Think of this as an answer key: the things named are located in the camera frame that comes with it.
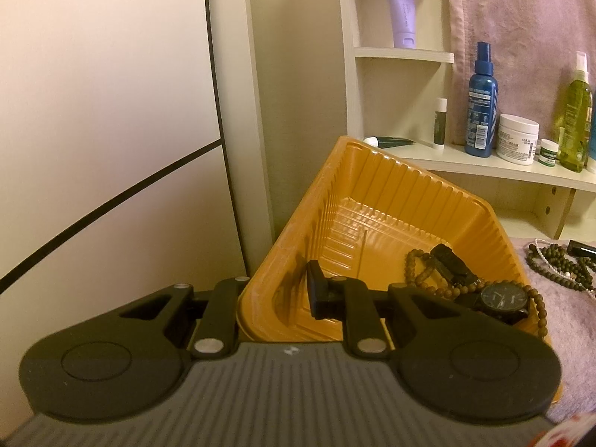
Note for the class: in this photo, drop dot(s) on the black wristwatch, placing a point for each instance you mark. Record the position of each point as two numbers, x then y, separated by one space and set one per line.
505 300

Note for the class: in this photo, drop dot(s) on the blue white tube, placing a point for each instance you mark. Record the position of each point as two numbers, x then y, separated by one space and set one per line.
592 144

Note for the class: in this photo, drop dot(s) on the cream wooden shelf unit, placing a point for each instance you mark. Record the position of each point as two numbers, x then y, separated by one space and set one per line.
465 158

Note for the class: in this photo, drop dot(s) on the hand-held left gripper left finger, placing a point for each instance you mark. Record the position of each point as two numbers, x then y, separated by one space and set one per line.
228 298

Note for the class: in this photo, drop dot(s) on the blue spray bottle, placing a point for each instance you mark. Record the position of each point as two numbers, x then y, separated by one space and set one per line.
481 111

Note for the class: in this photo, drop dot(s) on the orange plastic tray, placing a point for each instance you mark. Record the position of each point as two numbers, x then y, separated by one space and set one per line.
372 223

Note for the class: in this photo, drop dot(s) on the green spray bottle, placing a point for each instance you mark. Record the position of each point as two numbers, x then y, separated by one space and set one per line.
575 121

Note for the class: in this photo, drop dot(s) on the small green label jar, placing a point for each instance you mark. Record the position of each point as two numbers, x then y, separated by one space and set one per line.
548 153

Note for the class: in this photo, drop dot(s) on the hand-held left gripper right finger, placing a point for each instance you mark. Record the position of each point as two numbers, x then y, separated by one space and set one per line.
321 293

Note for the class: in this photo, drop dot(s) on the purple tube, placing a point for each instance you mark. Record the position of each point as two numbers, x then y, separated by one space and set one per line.
401 9

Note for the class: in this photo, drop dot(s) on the dark green tube white cap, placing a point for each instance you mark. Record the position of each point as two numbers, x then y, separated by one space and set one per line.
393 142

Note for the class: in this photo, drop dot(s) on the pink hanging towel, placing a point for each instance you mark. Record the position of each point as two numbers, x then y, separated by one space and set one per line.
521 18

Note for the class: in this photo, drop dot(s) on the white lip balm stick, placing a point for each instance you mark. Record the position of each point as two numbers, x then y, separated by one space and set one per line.
439 125

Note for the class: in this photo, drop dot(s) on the white cream jar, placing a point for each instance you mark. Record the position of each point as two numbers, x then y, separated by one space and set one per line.
517 142

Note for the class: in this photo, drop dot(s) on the pink fluffy towel mat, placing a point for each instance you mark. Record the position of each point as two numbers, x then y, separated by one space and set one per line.
572 335

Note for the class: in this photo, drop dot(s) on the small black tube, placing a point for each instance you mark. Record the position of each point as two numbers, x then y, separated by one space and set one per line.
582 247

